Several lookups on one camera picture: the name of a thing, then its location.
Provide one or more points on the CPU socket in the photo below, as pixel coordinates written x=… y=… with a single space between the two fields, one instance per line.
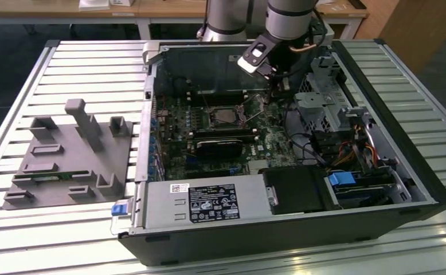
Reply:
x=209 y=116

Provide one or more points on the black drive bay cover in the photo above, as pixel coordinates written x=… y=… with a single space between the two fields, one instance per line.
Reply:
x=295 y=189

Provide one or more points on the hard disk in blue carrier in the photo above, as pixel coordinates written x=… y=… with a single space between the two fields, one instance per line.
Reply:
x=340 y=179

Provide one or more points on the black graphics card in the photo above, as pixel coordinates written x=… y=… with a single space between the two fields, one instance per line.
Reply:
x=218 y=149

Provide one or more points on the white box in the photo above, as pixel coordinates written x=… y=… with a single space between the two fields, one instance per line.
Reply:
x=121 y=2
x=92 y=5

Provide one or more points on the wooden cabinet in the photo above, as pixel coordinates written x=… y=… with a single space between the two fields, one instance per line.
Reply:
x=416 y=28

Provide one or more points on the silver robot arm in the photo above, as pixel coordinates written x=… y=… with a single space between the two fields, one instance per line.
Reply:
x=287 y=20

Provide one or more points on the silver power supply unit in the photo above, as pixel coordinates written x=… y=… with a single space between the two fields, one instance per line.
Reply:
x=161 y=206

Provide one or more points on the small black box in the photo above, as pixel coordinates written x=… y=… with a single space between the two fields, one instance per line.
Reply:
x=357 y=3

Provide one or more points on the silver metal disk bay cage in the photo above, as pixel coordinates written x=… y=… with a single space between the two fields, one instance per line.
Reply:
x=317 y=100

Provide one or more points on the grey parts rack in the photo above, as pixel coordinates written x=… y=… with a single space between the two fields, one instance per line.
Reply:
x=65 y=160

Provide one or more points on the green motherboard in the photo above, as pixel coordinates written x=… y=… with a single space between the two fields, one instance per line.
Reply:
x=268 y=143

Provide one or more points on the black PC case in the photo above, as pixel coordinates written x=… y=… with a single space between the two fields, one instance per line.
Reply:
x=245 y=246

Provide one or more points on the silver chipset heatsink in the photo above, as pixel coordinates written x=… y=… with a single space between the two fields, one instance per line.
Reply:
x=259 y=165

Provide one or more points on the black RAM slot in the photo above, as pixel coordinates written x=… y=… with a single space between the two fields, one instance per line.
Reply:
x=221 y=131
x=221 y=136
x=221 y=139

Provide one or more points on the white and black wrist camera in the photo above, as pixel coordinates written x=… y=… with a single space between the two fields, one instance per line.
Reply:
x=246 y=64

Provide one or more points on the silver CPU chip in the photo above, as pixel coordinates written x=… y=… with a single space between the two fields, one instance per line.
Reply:
x=225 y=116

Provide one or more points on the blue release latch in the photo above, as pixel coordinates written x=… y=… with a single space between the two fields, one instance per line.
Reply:
x=120 y=208

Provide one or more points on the wooden desk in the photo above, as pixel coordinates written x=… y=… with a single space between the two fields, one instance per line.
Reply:
x=34 y=13
x=168 y=13

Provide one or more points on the green RAM stick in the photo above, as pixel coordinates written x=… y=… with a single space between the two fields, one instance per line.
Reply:
x=73 y=175

